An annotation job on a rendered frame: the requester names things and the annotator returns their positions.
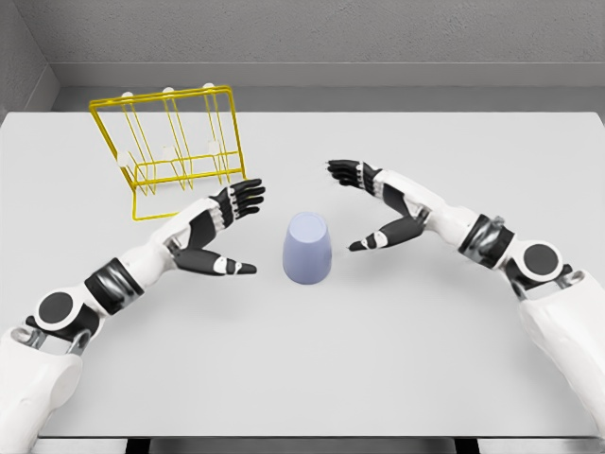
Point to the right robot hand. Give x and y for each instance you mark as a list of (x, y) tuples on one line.
[(402, 198)]

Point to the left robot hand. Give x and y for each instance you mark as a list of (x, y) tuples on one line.
[(201, 226)]

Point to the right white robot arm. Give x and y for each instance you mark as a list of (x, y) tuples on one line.
[(534, 279)]

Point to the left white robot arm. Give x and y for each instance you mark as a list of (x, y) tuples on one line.
[(66, 331)]

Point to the lavender cup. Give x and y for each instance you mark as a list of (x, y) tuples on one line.
[(306, 248)]

